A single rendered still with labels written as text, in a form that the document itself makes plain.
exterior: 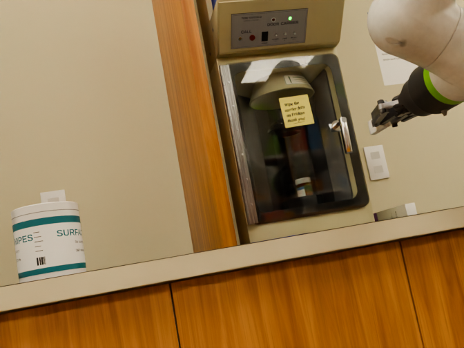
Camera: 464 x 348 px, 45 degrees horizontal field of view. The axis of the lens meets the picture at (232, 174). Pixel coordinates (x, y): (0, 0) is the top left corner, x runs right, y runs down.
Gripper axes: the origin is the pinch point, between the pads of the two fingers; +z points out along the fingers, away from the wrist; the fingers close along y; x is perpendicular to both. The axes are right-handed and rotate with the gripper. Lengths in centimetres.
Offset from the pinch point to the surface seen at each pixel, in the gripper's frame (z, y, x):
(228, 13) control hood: 13.1, 24.9, -33.2
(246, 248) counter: -7.2, 34.1, 21.9
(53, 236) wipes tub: 7, 68, 14
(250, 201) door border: 21.6, 24.8, 10.2
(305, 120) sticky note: 21.4, 7.7, -8.0
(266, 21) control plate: 15.0, 15.3, -31.4
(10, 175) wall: 66, 84, -12
